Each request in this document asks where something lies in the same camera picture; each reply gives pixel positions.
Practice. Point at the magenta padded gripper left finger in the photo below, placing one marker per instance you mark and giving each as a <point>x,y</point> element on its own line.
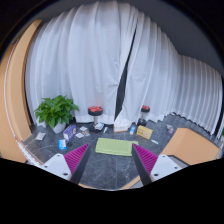
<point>69,166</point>

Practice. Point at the purple box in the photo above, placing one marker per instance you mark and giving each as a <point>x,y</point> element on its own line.
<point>69,132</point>

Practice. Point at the green potted plant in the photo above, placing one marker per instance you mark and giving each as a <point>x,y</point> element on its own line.
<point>55,110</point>

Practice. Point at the yellow cardboard box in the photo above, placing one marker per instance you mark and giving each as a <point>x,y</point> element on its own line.
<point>144,132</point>

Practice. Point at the green folded towel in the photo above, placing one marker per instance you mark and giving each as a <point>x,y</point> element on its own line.
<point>114,146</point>

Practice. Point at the left white curtain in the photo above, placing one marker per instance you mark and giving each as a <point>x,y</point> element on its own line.
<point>81,54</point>

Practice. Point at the small white card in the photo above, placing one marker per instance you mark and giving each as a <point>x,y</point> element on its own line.
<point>79,135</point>

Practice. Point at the white paper sheet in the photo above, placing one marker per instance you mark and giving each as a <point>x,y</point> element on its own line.
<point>40,136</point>

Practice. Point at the white plant pot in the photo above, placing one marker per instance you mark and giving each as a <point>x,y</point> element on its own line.
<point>59,127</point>

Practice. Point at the white curtain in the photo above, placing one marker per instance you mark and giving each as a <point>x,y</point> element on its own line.
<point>81,54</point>
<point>167,82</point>

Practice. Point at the right white curtain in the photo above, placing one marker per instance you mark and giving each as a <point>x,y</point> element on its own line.
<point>167,82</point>

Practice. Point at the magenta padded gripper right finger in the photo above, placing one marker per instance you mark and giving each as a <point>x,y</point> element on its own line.
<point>152,167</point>

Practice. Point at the blue packet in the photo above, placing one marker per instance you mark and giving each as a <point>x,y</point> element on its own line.
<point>62,144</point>

